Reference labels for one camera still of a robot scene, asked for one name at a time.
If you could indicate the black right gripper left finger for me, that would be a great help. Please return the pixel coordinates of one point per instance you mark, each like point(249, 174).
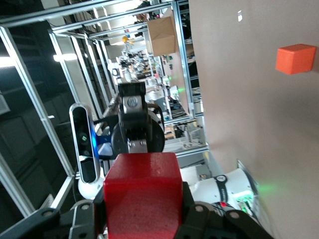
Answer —
point(49, 224)

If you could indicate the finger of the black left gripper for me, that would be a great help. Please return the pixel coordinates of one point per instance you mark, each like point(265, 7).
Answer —
point(137, 147)
point(132, 102)

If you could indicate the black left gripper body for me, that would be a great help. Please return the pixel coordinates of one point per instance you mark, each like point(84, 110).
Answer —
point(154, 134)

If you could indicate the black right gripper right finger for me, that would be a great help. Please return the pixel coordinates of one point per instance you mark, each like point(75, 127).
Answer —
point(211, 224)

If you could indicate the red cube block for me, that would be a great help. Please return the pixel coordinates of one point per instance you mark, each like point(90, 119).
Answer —
point(142, 196)

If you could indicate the orange cube block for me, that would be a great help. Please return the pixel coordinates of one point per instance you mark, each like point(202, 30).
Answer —
point(295, 59)

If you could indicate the brown cardboard box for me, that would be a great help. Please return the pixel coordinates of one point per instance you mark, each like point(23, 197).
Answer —
point(162, 35)

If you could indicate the small tape patch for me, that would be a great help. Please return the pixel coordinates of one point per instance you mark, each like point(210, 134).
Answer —
point(240, 15)

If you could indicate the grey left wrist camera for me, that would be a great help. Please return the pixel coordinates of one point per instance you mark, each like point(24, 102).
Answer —
point(86, 142)

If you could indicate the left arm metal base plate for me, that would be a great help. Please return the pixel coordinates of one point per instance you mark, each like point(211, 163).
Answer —
point(245, 171)

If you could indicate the aluminium frame structure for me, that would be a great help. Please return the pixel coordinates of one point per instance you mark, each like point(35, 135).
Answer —
point(32, 99)

